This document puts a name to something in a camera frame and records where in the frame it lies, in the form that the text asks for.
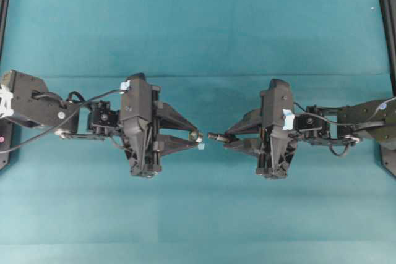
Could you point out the silver metal washer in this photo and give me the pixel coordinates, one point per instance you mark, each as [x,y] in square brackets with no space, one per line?
[196,136]

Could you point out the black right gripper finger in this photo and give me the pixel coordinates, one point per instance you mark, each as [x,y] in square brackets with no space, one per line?
[249,124]
[249,146]

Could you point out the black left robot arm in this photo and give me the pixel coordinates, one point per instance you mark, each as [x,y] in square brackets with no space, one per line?
[74,117]

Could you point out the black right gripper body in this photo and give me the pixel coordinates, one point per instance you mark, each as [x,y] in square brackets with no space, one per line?
[277,124]

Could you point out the dark metal shaft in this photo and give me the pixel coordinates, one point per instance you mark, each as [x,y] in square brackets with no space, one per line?
[216,136]

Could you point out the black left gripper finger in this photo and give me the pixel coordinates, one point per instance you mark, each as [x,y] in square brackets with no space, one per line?
[171,144]
[169,118]

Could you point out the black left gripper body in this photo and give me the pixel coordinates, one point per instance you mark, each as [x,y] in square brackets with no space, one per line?
[139,126]

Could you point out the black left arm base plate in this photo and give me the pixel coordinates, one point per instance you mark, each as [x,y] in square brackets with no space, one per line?
[7,126]

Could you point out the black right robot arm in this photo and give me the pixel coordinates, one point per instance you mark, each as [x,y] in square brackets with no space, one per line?
[344,126]

